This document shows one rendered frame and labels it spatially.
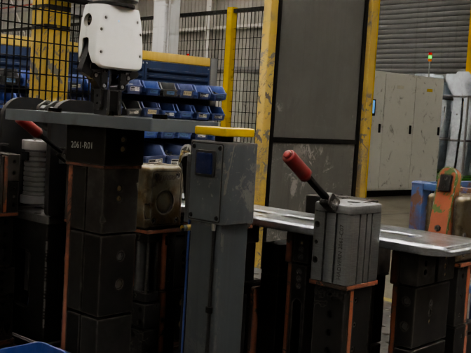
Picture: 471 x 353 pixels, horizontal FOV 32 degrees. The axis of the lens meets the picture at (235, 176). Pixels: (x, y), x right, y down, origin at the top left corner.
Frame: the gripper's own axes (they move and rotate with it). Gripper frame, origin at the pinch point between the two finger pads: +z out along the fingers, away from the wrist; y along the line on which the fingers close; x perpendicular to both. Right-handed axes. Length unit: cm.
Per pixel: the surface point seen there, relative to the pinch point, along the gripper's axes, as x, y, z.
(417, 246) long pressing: -45, 22, 19
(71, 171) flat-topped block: 3.9, -3.5, 11.5
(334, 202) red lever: -37.5, 9.8, 12.5
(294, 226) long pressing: -21.8, 22.9, 19.0
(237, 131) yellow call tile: -28.8, -2.2, 3.1
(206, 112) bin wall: 201, 255, 0
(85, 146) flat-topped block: 0.1, -4.1, 7.2
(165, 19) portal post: 364, 385, -73
